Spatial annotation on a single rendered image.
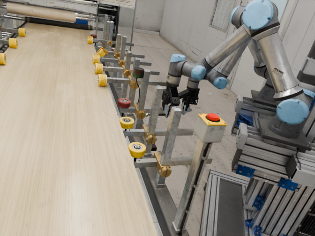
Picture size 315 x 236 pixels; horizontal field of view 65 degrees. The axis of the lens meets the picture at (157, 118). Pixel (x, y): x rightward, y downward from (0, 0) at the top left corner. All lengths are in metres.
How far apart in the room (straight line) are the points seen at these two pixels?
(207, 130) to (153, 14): 9.64
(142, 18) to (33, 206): 9.65
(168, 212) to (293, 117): 0.66
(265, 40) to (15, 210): 1.08
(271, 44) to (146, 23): 9.29
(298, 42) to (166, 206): 3.51
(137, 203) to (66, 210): 0.22
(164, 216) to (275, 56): 0.81
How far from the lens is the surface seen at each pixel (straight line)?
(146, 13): 10.26
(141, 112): 1.54
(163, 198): 1.22
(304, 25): 4.29
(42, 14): 3.71
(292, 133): 1.34
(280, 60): 1.15
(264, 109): 1.81
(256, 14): 1.14
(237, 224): 1.98
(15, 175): 1.01
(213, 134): 0.80
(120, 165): 1.04
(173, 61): 1.32
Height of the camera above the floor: 1.55
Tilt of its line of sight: 27 degrees down
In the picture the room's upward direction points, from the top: 11 degrees clockwise
